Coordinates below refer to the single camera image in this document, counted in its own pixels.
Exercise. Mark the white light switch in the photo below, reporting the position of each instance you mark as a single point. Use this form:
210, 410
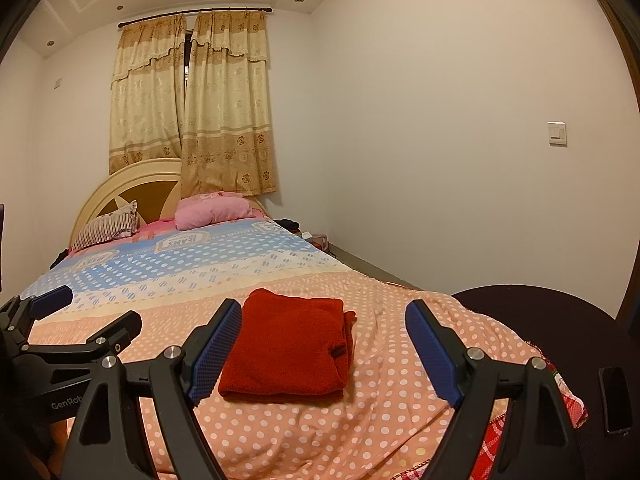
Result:
557, 133

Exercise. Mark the polka dot blanket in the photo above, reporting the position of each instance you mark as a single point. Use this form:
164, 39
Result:
350, 435

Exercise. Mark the beige floral curtain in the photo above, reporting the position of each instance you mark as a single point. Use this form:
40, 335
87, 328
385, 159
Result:
230, 110
145, 110

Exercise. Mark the black round chair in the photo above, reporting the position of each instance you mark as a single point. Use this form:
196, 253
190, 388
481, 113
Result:
525, 310

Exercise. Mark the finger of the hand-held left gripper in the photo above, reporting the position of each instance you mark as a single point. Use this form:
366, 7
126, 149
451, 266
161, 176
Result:
50, 300
112, 327

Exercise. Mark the red knit sweater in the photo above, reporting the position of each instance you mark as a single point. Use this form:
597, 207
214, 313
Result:
285, 345

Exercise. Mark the dark cloth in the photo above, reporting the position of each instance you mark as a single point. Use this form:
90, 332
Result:
287, 223

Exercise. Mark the white wall plate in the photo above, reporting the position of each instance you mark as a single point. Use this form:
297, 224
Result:
58, 82

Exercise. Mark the black smartphone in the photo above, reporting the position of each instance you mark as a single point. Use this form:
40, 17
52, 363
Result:
615, 400

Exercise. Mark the pink bed sheet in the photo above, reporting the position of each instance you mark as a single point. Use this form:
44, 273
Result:
152, 227

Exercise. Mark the pink pillow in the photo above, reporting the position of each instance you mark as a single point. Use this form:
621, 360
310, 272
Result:
210, 210

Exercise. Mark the red checked cloth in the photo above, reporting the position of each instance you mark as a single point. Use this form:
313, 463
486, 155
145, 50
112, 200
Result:
567, 405

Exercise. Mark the striped pillow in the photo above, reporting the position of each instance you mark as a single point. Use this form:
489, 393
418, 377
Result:
105, 230

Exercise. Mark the cream wooden headboard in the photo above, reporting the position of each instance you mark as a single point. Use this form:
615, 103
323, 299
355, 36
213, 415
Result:
150, 200

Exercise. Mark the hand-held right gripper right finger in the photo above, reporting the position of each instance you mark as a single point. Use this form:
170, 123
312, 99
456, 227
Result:
432, 350

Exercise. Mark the dark curtain rod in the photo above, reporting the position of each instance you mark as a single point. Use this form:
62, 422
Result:
191, 13

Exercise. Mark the black object beside bed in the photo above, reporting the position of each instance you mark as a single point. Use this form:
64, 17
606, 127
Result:
60, 256

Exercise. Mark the small pink item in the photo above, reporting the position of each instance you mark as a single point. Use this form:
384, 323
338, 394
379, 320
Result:
322, 242

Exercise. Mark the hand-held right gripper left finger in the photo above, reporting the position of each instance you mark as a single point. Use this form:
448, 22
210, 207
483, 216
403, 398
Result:
215, 350

